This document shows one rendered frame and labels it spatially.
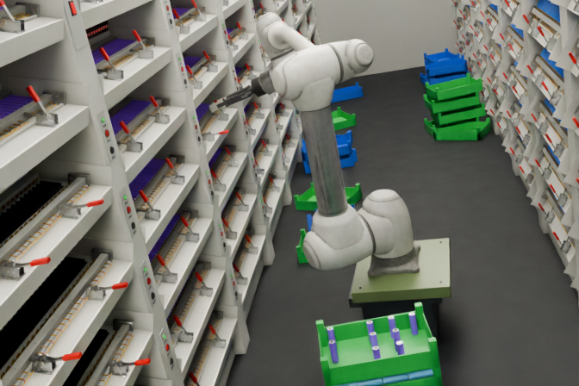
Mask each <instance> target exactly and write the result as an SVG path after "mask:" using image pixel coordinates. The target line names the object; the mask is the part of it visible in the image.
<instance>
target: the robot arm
mask: <svg viewBox="0 0 579 386"><path fill-rule="evenodd" d="M257 32H258V37H259V39H260V42H261V44H262V46H263V48H264V50H265V52H266V54H267V55H268V57H269V59H270V61H271V64H272V68H271V69H270V70H268V71H266V72H262V73H260V75H259V77H256V78H254V79H252V80H251V86H250V85H247V86H246V87H245V88H243V89H241V90H237V91H235V92H234V93H232V94H229V95H228V96H226V97H223V98H222V99H219V100H217V103H215V102H213V103H211V104H210V105H209V109H210V111H211V113H213V112H215V111H216V110H218V109H222V108H224V107H226V106H227V107H228V106H229V105H232V104H234V103H237V102H239V101H242V100H244V99H247V98H248V97H251V96H252V95H253V93H254V94H256V96H257V97H261V96H263V95H265V94H266V93H267V94H269V95H270V94H271V93H274V92H276V93H277V94H278V95H279V96H280V97H281V98H283V99H285V100H290V101H291V102H292V104H293V106H294V107H295V108H296V109H297V110H299V115H300V119H301V124H302V131H303V136H304V140H305V145H306V150H307V154H308V161H309V165H310V170H311V174H312V179H313V183H314V192H315V196H316V201H317V205H318V209H317V210H316V212H315V213H314V216H313V218H312V220H313V221H312V226H311V231H310V232H308V233H307V234H306V236H305V238H304V241H303V247H302V248H303V252H304V254H305V257H306V259H307V260H308V262H309V263H310V264H311V266H312V267H314V268H315V269H320V270H322V271H331V270H338V269H341V268H344V267H347V266H349V265H353V264H355V263H357V262H359V261H361V260H363V259H365V258H367V257H369V256H370V255H371V261H370V268H369V270H368V271H367V273H368V276H369V277H374V276H378V275H387V274H398V273H418V272H419V271H420V267H419V266H418V261H419V251H420V245H418V244H414V236H413V229H412V223H411V219H410V215H409V212H408V208H407V206H406V204H405V202H404V201H403V200H402V198H401V197H399V196H398V195H397V194H396V193H395V192H394V191H393V190H376V191H374V192H372V193H371V194H369V195H368V196H367V197H366V198H365V199H364V202H363V207H362V208H361V209H360V210H359V211H358V212H356V210H355V209H354V208H353V207H352V206H350V205H349V204H348V203H347V199H346V190H345V185H344V179H343V175H342V170H341V164H340V160H339V150H338V146H337V140H336V135H335V131H334V125H333V117H332V111H331V106H330V103H331V101H332V100H333V91H334V86H335V85H336V84H340V83H342V82H344V81H346V80H348V79H350V78H352V77H354V76H356V75H357V74H359V73H362V72H365V71H366V70H367V69H368V68H369V67H370V65H371V63H372V61H373V52H372V49H371V48H370V45H369V44H367V43H366V42H364V41H362V40H357V39H355V40H347V41H345V40H343V41H337V42H331V43H327V44H324V45H319V46H315V45H314V44H313V43H311V42H310V41H309V40H307V39H306V38H305V37H303V36H302V35H301V34H299V33H298V32H296V31H295V30H294V29H293V28H291V27H290V26H289V25H287V24H286V23H284V22H283V21H282V20H281V18H280V17H279V16H278V15H276V14H275V13H271V12H269V13H266V14H264V15H262V16H260V17H259V19H258V21H257ZM294 49H295V50H296V52H295V50H294Z"/></svg>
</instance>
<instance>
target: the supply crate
mask: <svg viewBox="0 0 579 386"><path fill-rule="evenodd" d="M414 307H415V311H411V312H407V313H401V314H393V315H392V316H394V317H395V326H396V328H398V329H399V332H400V337H401V341H402V342H403V345H404V351H405V354H402V355H398V352H397V351H396V350H395V342H394V339H392V338H391V335H390V330H389V320H388V317H389V316H391V315H387V316H383V317H377V318H373V319H368V320H362V321H354V322H349V323H344V324H339V325H334V326H329V327H333V330H334V335H335V339H336V344H337V352H338V356H339V362H338V363H336V364H335V363H333V361H332V356H331V352H330V347H329V343H328V342H329V338H328V333H327V328H328V327H324V323H323V320H320V321H316V326H317V330H318V337H319V344H320V352H321V368H322V372H323V376H324V380H325V385H326V386H335V385H341V384H346V383H355V382H360V381H364V380H370V379H375V378H379V377H389V376H394V375H399V374H404V373H409V372H414V371H419V370H428V369H433V368H439V367H440V363H439V352H438V346H437V340H436V339H435V337H433V336H432V333H431V330H430V328H429V326H428V324H427V321H426V317H425V315H424V312H423V307H422V303H421V302H417V303H415V304H414ZM409 313H415V316H416V322H417V328H418V334H417V335H412V332H411V326H410V320H409V315H408V314H409ZM367 321H373V325H374V330H375V333H377V342H378V346H379V349H380V354H381V358H379V359H374V356H373V352H372V347H371V342H370V339H369V334H368V329H367V324H366V322H367Z"/></svg>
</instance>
